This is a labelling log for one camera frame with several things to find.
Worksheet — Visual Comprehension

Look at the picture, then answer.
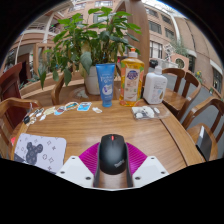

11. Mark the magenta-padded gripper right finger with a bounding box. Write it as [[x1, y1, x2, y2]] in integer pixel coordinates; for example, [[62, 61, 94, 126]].
[[124, 142, 170, 189]]

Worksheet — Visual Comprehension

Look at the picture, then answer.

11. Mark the grey patterned mouse pad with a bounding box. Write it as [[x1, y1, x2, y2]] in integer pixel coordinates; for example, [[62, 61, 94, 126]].
[[13, 133, 68, 175]]

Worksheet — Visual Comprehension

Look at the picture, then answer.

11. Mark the black and white sticker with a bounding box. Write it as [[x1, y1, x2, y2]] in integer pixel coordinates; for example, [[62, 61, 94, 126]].
[[31, 107, 45, 118]]

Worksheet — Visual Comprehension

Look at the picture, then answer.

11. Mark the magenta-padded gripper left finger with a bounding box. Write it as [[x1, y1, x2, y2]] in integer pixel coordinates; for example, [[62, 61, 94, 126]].
[[55, 142, 101, 189]]

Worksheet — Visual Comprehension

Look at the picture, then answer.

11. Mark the round dark sticker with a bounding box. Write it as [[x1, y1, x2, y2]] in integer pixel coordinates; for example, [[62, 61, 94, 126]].
[[53, 105, 67, 116]]

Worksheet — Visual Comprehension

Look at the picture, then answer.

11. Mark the yellow dish soap bottle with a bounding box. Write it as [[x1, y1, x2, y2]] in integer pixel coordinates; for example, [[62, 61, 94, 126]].
[[119, 48, 146, 108]]

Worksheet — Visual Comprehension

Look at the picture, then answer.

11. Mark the black flat case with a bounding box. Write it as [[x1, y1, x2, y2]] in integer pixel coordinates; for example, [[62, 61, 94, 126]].
[[195, 125, 214, 162]]

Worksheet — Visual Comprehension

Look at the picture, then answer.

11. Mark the blue squeeze tube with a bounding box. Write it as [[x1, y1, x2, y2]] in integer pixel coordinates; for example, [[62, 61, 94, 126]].
[[95, 63, 117, 108]]

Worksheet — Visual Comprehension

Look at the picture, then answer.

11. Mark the black computer mouse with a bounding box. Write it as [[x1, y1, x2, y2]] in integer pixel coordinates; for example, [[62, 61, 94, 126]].
[[98, 133, 129, 176]]

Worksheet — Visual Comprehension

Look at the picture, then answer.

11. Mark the white pump bottle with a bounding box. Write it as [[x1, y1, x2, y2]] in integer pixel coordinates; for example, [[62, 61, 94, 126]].
[[142, 59, 168, 105]]

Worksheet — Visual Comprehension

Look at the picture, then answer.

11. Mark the blue rectangular sticker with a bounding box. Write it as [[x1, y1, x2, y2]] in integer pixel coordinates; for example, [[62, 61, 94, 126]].
[[76, 101, 92, 112]]

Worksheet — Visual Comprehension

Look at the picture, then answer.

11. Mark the green potted plant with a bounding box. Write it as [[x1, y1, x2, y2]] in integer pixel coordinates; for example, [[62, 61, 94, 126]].
[[37, 6, 143, 96]]

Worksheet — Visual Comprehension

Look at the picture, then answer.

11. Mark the wooden armchair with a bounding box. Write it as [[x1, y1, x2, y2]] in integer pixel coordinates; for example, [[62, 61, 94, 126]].
[[162, 67, 203, 122], [50, 73, 88, 106], [181, 97, 224, 163], [0, 97, 44, 160]]

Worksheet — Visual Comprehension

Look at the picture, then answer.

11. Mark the oval colourful sticker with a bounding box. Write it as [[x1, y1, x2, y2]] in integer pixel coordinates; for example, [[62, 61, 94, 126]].
[[64, 101, 80, 111]]

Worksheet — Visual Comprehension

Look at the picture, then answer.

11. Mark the pale yellow sticker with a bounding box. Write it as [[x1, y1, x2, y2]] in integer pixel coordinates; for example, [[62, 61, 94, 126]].
[[43, 106, 56, 116]]

